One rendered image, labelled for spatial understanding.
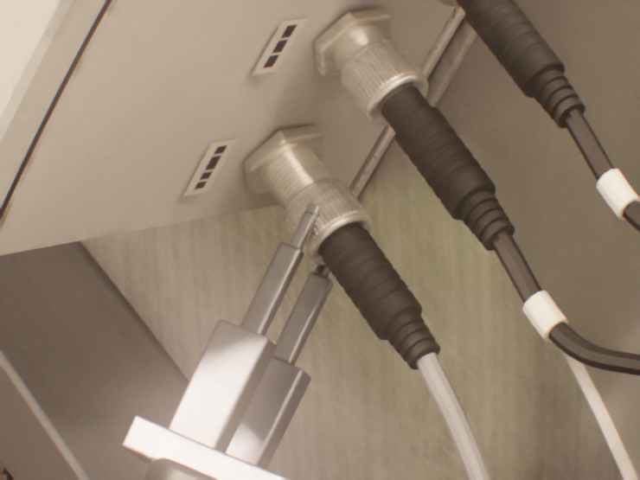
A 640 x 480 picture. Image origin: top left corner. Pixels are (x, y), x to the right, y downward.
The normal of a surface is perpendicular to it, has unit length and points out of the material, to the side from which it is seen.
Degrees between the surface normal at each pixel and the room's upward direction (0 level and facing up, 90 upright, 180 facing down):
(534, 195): 90
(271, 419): 62
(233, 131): 133
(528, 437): 90
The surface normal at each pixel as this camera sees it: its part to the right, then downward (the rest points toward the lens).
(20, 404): -0.76, 0.14
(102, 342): 0.36, -0.73
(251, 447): -0.32, -0.33
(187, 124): 0.51, 0.73
